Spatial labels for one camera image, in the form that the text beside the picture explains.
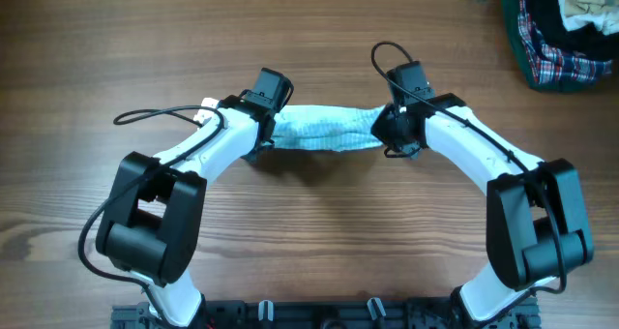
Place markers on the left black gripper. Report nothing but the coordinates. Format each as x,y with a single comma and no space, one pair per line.
250,155

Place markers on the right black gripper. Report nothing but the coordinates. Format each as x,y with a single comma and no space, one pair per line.
387,129

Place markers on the light blue striped baby pants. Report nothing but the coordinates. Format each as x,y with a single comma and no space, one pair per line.
325,128

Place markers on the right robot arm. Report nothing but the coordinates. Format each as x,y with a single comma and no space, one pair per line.
537,227

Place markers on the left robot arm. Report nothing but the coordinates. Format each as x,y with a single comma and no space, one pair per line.
150,222

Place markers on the red plaid shirt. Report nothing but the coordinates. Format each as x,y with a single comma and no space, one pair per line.
551,63

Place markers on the beige cream garment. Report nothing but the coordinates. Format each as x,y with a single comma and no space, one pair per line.
602,14

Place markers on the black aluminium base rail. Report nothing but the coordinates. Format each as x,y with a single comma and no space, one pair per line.
433,312

